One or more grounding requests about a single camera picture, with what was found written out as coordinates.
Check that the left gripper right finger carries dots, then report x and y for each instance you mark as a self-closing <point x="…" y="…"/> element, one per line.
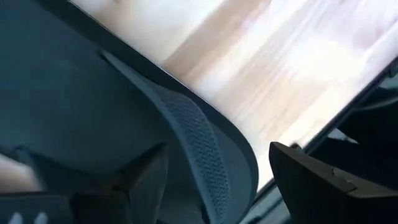
<point x="311" y="193"/>

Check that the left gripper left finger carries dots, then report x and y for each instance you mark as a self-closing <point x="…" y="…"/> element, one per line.
<point x="140" y="186"/>

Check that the black flip-flop sandal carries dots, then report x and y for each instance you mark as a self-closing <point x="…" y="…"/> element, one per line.
<point x="62" y="93"/>

